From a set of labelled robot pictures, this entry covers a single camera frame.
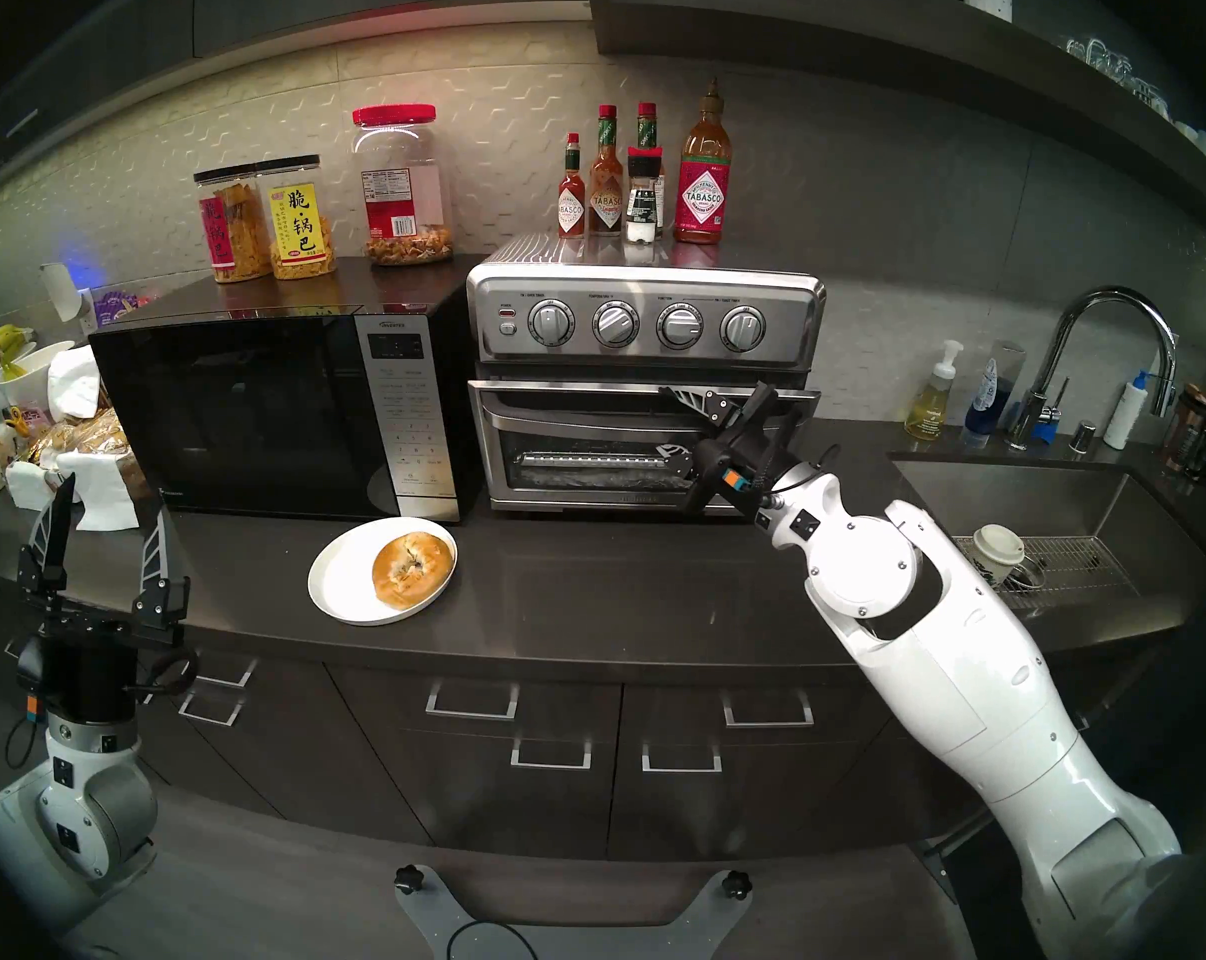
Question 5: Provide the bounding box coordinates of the black microwave oven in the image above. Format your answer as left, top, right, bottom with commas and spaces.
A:
90, 256, 489, 522

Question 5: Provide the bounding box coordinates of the crumpled white paper bag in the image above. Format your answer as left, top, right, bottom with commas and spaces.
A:
48, 345, 102, 421

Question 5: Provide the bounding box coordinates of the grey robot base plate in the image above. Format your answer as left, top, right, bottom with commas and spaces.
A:
395, 863, 754, 960

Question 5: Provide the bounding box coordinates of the small red Tabasco bottle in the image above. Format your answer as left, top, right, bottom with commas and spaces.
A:
558, 133, 588, 239

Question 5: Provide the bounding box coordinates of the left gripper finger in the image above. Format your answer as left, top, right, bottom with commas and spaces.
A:
18, 473, 76, 595
131, 506, 191, 627

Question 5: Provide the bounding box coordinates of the black capped salt shaker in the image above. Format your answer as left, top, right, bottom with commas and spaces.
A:
626, 146, 665, 245

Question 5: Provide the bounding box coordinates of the clear drinking glasses row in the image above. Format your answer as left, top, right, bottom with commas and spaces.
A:
1063, 36, 1172, 119

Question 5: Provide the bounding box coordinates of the dark wood wall shelf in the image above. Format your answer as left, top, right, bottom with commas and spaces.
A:
593, 0, 1206, 249

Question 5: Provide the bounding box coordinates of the white bottle blue cap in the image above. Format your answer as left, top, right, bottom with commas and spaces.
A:
1103, 371, 1150, 451

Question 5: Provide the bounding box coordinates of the blue dish soap bottle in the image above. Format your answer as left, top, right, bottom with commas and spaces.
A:
963, 341, 1026, 439

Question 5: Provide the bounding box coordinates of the glass toaster oven door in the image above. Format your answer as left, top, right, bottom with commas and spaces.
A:
468, 378, 822, 514

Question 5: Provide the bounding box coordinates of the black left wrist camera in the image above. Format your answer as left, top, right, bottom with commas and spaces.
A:
15, 640, 50, 724

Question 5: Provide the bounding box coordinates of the dark glass jar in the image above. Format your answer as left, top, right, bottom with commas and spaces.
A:
1163, 383, 1206, 479

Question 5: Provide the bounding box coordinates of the dark wood upper cabinet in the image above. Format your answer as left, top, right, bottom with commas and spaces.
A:
0, 0, 609, 214

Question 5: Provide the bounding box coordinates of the bagged bread loaf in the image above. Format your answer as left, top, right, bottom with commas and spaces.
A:
23, 408, 154, 499

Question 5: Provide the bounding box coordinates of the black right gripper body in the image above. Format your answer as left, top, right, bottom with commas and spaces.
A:
685, 381, 800, 517

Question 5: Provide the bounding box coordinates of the stainless steel toaster oven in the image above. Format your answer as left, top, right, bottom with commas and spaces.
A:
467, 230, 827, 517

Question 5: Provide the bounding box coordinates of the paper coffee cup white lid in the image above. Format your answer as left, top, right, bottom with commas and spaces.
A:
971, 524, 1028, 589

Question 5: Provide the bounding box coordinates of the snack jar red label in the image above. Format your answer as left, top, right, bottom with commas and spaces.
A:
194, 165, 272, 284

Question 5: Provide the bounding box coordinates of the medium orange Tabasco bottle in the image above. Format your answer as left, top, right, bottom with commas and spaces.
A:
589, 105, 626, 237

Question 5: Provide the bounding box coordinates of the white bowl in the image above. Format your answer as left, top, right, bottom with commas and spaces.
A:
0, 340, 76, 414

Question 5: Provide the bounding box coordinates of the white round plate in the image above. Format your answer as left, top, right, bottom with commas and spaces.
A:
308, 516, 459, 626

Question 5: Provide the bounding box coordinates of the wire sink rack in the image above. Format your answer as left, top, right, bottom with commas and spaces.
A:
963, 534, 1142, 609

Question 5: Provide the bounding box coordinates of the chrome gooseneck faucet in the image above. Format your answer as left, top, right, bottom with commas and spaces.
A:
1006, 286, 1181, 451

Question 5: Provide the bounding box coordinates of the snack jar yellow label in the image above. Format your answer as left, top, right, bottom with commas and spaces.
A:
258, 155, 337, 280

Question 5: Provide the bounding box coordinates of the sliced bagel half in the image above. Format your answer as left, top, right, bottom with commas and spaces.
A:
378, 580, 452, 612
373, 531, 456, 607

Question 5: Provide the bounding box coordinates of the yellow soap pump dispenser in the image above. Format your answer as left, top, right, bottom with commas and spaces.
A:
904, 340, 965, 441

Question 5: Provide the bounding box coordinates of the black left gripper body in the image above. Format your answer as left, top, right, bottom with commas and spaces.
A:
20, 590, 188, 722

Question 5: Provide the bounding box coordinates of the purple snack bag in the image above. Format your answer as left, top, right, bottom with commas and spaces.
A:
93, 288, 154, 327

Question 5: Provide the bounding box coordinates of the large Tabasco sauce bottle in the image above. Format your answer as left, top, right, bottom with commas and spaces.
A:
674, 79, 734, 245

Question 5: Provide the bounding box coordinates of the large jar red lid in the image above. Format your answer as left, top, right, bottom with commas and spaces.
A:
353, 104, 455, 266

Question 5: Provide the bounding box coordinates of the white paper wall note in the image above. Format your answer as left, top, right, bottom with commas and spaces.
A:
41, 261, 84, 322

